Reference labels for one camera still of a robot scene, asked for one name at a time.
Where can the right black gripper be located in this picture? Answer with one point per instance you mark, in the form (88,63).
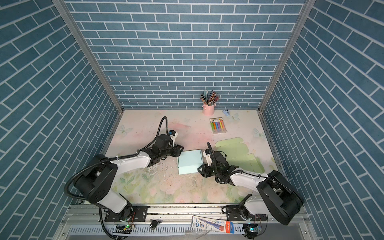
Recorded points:
(204,170)

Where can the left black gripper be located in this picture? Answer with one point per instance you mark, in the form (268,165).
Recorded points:
(177,150)

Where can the light blue paper box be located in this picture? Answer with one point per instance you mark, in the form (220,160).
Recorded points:
(189,162)

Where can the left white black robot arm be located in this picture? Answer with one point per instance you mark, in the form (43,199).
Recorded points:
(94,182)

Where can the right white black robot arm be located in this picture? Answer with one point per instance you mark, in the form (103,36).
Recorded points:
(280,198)

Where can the light green flat paper box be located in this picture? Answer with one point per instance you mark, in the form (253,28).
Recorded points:
(238,154)

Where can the pack of coloured markers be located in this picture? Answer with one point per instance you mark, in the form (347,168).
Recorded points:
(218,126)

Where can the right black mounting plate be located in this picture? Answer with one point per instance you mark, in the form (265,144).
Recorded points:
(234,211)

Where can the black mounting plate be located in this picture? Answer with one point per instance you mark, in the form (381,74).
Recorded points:
(234,211)
(138,213)

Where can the pink pencil cup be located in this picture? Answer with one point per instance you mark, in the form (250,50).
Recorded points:
(208,110)

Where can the white red blue package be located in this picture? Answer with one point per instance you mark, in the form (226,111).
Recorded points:
(213,225)

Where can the coloured pencils bundle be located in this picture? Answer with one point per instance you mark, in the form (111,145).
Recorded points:
(209,98)

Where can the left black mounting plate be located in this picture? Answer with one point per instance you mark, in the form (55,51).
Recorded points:
(138,213)

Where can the small black knob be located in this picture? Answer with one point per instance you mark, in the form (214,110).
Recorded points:
(154,224)

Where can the right green lit device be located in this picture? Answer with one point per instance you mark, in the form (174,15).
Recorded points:
(250,231)

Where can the left green circuit board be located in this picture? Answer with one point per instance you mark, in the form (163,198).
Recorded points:
(121,230)

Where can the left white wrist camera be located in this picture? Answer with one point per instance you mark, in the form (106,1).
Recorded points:
(173,135)

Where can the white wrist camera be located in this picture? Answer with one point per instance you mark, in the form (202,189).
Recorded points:
(207,156)
(173,135)

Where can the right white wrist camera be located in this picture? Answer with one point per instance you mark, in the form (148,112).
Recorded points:
(207,156)

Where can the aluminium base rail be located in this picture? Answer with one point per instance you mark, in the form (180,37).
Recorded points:
(176,220)

